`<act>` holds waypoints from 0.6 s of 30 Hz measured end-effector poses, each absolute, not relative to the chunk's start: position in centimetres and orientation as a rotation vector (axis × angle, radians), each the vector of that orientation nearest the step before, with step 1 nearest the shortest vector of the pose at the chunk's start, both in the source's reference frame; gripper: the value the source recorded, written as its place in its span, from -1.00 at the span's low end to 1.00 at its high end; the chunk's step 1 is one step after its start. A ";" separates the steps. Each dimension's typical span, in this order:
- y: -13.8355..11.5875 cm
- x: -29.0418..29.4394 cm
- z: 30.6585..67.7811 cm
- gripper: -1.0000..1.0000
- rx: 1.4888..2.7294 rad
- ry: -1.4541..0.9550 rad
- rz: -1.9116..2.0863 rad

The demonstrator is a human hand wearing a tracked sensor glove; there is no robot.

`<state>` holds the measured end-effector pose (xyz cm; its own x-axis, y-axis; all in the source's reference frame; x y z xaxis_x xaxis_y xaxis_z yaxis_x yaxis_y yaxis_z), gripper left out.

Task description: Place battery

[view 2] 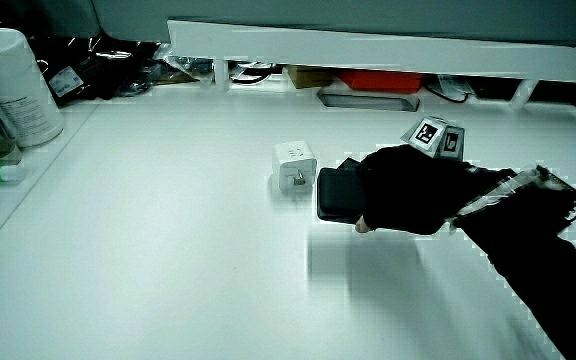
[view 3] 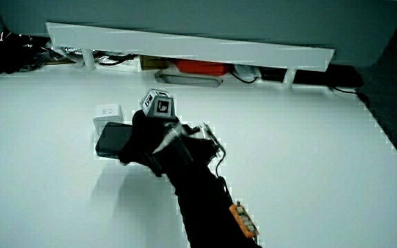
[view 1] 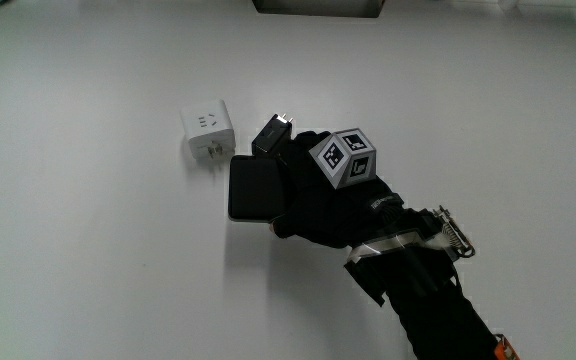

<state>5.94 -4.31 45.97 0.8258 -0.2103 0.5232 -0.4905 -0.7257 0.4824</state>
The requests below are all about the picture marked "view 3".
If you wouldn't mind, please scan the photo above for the person's right hand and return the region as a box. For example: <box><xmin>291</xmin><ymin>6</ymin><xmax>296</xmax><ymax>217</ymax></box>
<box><xmin>118</xmin><ymin>88</ymin><xmax>226</xmax><ymax>178</ymax></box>

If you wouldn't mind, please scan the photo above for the black battery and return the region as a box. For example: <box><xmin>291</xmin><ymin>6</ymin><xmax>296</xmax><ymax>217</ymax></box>
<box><xmin>94</xmin><ymin>121</ymin><xmax>134</xmax><ymax>161</ymax></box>

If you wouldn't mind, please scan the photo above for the white charger block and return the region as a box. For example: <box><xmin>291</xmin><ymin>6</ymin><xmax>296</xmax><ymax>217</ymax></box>
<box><xmin>92</xmin><ymin>103</ymin><xmax>125</xmax><ymax>136</ymax></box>

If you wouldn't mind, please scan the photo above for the brown cardboard box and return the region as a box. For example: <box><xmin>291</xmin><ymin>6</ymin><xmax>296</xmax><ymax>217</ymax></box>
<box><xmin>139</xmin><ymin>54</ymin><xmax>170</xmax><ymax>71</ymax></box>

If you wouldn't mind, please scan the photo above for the orange box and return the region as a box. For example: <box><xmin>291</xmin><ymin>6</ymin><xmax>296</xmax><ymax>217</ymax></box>
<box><xmin>174</xmin><ymin>59</ymin><xmax>232</xmax><ymax>77</ymax></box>

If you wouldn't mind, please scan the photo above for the white desk riser shelf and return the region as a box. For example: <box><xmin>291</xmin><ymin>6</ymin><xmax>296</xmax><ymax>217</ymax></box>
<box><xmin>45</xmin><ymin>21</ymin><xmax>336</xmax><ymax>90</ymax></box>

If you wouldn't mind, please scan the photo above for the white plastic bag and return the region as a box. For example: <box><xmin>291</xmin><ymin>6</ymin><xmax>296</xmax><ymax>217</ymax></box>
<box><xmin>234</xmin><ymin>64</ymin><xmax>261</xmax><ymax>82</ymax></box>

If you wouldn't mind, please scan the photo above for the orange sensor module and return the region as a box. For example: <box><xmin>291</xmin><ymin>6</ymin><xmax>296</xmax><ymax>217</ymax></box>
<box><xmin>228</xmin><ymin>201</ymin><xmax>260</xmax><ymax>239</ymax></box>

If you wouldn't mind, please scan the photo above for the large grey panel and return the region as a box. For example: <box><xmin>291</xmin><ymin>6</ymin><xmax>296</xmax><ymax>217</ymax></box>
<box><xmin>0</xmin><ymin>0</ymin><xmax>397</xmax><ymax>68</ymax></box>

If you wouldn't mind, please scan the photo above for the long black device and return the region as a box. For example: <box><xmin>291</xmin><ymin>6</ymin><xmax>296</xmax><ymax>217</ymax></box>
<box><xmin>258</xmin><ymin>64</ymin><xmax>364</xmax><ymax>89</ymax></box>

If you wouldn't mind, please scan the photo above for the thin black cable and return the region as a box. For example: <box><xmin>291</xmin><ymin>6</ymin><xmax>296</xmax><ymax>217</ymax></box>
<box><xmin>230</xmin><ymin>70</ymin><xmax>258</xmax><ymax>85</ymax></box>

